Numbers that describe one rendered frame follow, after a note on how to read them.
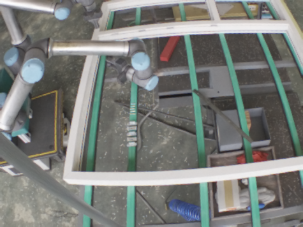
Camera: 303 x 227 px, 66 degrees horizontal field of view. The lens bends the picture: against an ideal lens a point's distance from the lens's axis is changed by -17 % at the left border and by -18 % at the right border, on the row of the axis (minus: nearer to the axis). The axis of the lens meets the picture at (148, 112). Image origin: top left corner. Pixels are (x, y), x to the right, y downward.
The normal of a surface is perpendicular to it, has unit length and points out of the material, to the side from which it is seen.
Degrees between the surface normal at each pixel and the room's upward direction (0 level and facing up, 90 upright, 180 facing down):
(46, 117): 0
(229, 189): 0
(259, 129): 0
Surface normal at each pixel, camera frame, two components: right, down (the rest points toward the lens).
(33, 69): 0.28, 0.72
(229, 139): -0.18, -0.55
